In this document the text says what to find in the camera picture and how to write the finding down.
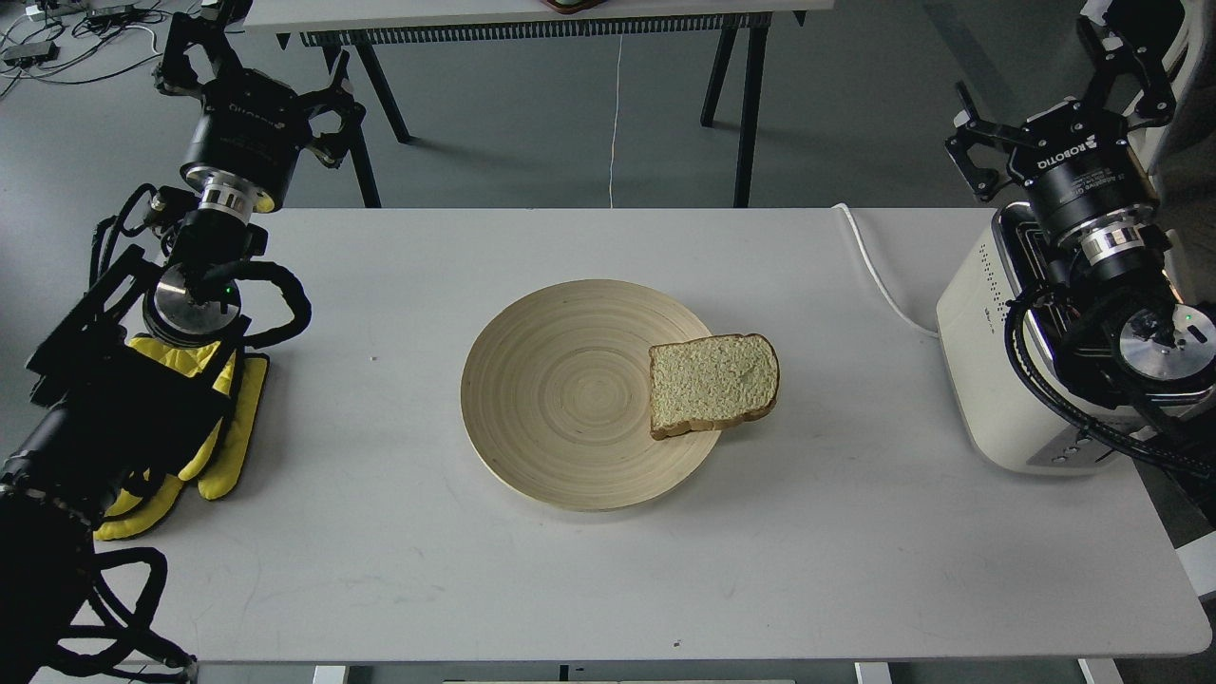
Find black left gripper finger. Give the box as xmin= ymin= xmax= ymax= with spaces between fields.
xmin=154 ymin=11 xmax=248 ymax=96
xmin=285 ymin=49 xmax=367 ymax=170

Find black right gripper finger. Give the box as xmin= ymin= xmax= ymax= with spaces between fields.
xmin=945 ymin=83 xmax=1036 ymax=202
xmin=1076 ymin=9 xmax=1180 ymax=128

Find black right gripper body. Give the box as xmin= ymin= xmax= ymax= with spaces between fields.
xmin=1009 ymin=97 xmax=1160 ymax=248

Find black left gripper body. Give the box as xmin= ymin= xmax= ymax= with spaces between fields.
xmin=180 ymin=68 xmax=313 ymax=213

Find slice of white bread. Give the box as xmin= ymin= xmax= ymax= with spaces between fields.
xmin=651 ymin=333 xmax=781 ymax=441

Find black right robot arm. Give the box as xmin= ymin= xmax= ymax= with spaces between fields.
xmin=938 ymin=1 xmax=1214 ymax=482

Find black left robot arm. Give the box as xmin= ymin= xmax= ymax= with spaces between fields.
xmin=2 ymin=1 xmax=365 ymax=683

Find cream white toaster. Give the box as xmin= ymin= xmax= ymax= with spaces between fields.
xmin=938 ymin=200 xmax=1214 ymax=480

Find background table with black legs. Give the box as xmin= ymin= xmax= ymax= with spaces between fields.
xmin=243 ymin=1 xmax=835 ymax=208

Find round bamboo plate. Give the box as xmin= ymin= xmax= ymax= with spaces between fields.
xmin=461 ymin=277 xmax=717 ymax=511

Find yellow oven mitt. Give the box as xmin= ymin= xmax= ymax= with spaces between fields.
xmin=92 ymin=348 xmax=271 ymax=542

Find power strips and floor cables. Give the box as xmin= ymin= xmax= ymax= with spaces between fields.
xmin=0 ymin=0 xmax=191 ymax=96

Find white toaster power cord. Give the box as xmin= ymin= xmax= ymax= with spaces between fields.
xmin=833 ymin=203 xmax=941 ymax=340

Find thin white hanging cable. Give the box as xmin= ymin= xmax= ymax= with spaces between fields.
xmin=609 ymin=34 xmax=625 ymax=209

